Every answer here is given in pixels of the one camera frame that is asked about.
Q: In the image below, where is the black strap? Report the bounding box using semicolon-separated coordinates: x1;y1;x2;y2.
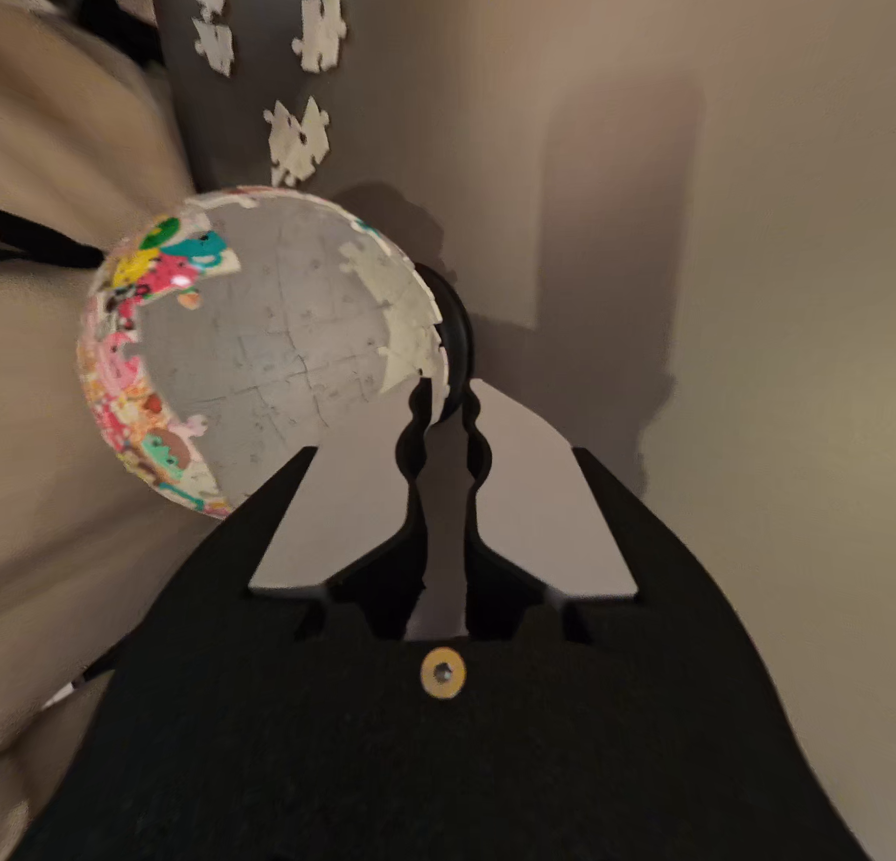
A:
0;210;106;269

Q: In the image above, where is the black ball stand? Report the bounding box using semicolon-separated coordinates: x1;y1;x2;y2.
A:
413;263;478;426

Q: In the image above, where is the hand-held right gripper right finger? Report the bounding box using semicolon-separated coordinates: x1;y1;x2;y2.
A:
462;378;641;641

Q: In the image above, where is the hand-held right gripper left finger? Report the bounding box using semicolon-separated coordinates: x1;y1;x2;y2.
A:
247;377;433;641

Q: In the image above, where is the colourful puzzle ball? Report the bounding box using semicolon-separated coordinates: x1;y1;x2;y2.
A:
77;186;449;521

